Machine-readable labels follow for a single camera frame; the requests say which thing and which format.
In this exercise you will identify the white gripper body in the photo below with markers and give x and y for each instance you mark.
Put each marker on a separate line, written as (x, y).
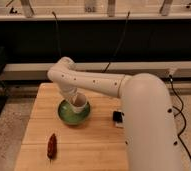
(68, 92)

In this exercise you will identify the beige ceramic cup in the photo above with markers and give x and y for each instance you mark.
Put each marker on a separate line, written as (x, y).
(79, 101)

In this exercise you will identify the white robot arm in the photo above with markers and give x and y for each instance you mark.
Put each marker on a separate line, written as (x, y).
(150, 131)

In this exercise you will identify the green ceramic bowl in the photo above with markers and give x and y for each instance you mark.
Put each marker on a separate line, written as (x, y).
(69, 117)

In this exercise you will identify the small black white block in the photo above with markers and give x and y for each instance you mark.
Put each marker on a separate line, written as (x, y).
(117, 119)

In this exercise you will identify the red chili pepper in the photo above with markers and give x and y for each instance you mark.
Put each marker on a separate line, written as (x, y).
(52, 147)

